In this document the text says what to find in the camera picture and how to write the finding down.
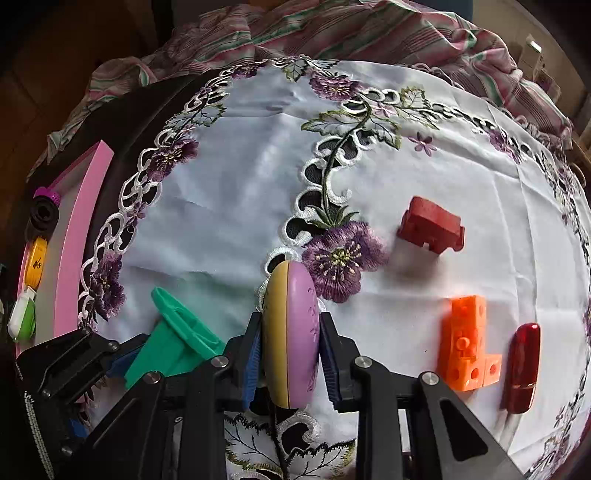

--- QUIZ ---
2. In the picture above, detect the pink striped blanket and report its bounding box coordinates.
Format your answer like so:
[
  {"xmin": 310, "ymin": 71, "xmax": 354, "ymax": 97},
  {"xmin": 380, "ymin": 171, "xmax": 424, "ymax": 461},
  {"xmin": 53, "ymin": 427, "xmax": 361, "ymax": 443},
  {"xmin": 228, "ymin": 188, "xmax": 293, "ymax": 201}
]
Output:
[{"xmin": 28, "ymin": 0, "xmax": 575, "ymax": 181}]

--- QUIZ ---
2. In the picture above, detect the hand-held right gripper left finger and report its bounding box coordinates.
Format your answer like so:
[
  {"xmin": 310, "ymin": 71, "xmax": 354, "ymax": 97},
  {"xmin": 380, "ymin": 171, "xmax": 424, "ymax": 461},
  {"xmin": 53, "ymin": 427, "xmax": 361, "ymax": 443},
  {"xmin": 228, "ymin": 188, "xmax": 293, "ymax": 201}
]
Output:
[{"xmin": 60, "ymin": 311, "xmax": 264, "ymax": 480}]

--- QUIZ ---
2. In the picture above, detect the wooden wardrobe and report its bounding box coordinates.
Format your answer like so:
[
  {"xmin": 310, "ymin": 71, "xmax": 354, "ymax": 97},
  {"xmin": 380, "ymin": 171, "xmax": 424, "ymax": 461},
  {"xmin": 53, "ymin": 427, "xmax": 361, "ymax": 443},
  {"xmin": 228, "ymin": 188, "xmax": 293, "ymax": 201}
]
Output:
[{"xmin": 0, "ymin": 0, "xmax": 162, "ymax": 195}]

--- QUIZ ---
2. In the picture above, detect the small pink patterned box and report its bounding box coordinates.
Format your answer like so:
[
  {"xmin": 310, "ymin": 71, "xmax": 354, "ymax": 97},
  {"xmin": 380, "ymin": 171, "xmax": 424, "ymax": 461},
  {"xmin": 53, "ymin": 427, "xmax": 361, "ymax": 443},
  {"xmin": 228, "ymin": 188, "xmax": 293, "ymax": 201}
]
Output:
[{"xmin": 536, "ymin": 65, "xmax": 561, "ymax": 100}]

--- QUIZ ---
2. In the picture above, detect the purple yellow oval compact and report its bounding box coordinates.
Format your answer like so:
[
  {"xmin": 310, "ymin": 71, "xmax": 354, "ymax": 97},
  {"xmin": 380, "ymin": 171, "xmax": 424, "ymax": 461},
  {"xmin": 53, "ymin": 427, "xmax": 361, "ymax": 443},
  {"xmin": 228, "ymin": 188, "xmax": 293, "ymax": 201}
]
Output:
[{"xmin": 262, "ymin": 260, "xmax": 320, "ymax": 411}]

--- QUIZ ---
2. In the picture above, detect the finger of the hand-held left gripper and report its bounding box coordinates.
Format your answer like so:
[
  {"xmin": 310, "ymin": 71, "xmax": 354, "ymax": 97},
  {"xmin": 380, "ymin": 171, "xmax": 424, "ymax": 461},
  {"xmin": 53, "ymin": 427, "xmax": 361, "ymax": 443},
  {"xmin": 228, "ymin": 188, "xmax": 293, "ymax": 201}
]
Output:
[
  {"xmin": 60, "ymin": 416, "xmax": 90, "ymax": 457},
  {"xmin": 21, "ymin": 329, "xmax": 149, "ymax": 398}
]

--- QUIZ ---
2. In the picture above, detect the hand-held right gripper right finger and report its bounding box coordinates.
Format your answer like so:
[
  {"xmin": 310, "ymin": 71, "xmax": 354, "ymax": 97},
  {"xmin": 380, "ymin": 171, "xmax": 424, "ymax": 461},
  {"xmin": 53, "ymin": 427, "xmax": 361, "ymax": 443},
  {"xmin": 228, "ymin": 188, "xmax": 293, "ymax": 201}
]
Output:
[{"xmin": 318, "ymin": 311, "xmax": 527, "ymax": 480}]

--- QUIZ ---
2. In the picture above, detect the white bottle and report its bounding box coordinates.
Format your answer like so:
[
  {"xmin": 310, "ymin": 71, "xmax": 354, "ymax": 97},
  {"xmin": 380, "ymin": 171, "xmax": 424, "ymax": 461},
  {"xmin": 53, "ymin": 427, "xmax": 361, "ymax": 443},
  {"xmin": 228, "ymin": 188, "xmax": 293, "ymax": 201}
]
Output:
[{"xmin": 7, "ymin": 286, "xmax": 38, "ymax": 342}]

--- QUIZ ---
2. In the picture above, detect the pink shallow cardboard box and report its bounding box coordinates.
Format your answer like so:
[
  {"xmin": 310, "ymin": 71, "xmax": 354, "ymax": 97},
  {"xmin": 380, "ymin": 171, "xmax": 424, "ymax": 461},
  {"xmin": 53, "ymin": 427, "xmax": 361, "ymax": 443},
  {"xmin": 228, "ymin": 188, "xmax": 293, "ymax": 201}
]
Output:
[{"xmin": 14, "ymin": 141, "xmax": 115, "ymax": 356}]

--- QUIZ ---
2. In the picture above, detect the red toy block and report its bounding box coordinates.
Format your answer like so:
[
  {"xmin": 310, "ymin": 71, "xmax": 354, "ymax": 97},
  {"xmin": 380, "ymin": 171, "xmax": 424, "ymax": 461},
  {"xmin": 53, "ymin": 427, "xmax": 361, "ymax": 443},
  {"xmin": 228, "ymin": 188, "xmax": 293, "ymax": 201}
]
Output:
[{"xmin": 397, "ymin": 196, "xmax": 466, "ymax": 254}]

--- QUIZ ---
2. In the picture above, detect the small white box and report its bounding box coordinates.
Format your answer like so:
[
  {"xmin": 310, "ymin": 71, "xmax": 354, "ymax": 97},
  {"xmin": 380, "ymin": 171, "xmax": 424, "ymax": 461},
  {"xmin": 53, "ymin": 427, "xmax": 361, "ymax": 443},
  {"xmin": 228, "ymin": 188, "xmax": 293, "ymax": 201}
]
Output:
[{"xmin": 524, "ymin": 34, "xmax": 546, "ymax": 65}]

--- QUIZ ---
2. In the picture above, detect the yellow toy block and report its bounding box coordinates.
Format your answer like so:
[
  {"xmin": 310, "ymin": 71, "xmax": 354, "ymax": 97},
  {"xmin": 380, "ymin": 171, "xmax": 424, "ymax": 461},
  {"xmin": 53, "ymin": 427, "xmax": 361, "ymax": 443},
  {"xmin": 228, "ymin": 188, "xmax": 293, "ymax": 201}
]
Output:
[{"xmin": 24, "ymin": 235, "xmax": 49, "ymax": 286}]

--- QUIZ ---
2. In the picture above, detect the white floral embroidered tablecloth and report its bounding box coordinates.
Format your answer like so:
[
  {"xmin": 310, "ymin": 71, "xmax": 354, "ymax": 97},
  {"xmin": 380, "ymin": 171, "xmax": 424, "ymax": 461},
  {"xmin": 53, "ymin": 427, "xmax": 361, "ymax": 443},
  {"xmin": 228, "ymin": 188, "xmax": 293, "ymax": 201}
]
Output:
[{"xmin": 76, "ymin": 54, "xmax": 591, "ymax": 480}]

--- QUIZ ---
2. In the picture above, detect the grey black cylinder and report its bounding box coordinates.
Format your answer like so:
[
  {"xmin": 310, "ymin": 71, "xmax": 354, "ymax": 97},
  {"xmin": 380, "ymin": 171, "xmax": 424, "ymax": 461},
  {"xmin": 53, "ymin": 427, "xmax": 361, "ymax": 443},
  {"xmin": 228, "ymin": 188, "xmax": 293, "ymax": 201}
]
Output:
[{"xmin": 25, "ymin": 196, "xmax": 60, "ymax": 241}]

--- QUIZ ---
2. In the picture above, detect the red lipstick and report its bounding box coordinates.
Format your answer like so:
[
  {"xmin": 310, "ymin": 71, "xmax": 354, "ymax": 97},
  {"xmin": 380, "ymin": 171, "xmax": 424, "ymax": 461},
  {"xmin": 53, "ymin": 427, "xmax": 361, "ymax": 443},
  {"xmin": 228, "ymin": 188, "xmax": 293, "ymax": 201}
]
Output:
[{"xmin": 501, "ymin": 323, "xmax": 542, "ymax": 414}]

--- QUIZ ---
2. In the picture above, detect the green plastic spool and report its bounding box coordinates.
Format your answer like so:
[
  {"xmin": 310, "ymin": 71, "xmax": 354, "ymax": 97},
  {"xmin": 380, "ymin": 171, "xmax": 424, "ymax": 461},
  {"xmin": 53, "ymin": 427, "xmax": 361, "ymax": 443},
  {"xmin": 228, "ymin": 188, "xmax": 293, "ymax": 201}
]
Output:
[{"xmin": 124, "ymin": 287, "xmax": 227, "ymax": 388}]

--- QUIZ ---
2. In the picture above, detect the magenta plastic spool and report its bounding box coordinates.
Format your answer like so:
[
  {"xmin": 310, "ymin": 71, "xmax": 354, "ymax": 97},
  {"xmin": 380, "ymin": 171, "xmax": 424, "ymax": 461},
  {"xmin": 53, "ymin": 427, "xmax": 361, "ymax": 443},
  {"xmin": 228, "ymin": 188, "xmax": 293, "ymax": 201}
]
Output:
[{"xmin": 33, "ymin": 186, "xmax": 63, "ymax": 206}]

